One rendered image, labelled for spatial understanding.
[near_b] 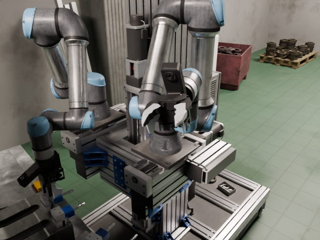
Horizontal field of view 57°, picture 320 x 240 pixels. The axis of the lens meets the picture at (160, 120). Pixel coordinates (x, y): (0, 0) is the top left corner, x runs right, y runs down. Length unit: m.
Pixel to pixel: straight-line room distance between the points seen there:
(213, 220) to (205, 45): 1.39
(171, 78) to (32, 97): 2.95
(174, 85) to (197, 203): 1.64
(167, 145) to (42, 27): 0.68
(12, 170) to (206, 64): 1.17
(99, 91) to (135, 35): 0.38
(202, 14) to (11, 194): 1.17
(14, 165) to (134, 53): 0.92
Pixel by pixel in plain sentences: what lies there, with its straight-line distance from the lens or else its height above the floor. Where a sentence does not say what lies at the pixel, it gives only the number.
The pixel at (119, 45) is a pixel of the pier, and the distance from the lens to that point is 3.80.
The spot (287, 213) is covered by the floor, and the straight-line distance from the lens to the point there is 2.69.
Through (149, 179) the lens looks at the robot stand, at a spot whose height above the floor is 0.99.
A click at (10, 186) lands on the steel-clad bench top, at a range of 1.64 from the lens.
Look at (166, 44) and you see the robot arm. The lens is 1.01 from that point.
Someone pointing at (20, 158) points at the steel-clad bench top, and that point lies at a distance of 1.84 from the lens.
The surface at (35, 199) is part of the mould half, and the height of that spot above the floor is 0.89.
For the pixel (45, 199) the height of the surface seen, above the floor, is 0.92.
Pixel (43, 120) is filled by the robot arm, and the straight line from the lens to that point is 1.14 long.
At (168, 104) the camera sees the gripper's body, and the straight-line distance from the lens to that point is 0.69.
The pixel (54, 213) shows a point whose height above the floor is 0.92.
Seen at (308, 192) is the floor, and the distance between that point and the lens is 2.98.
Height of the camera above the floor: 1.73
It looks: 26 degrees down
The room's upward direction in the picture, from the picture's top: straight up
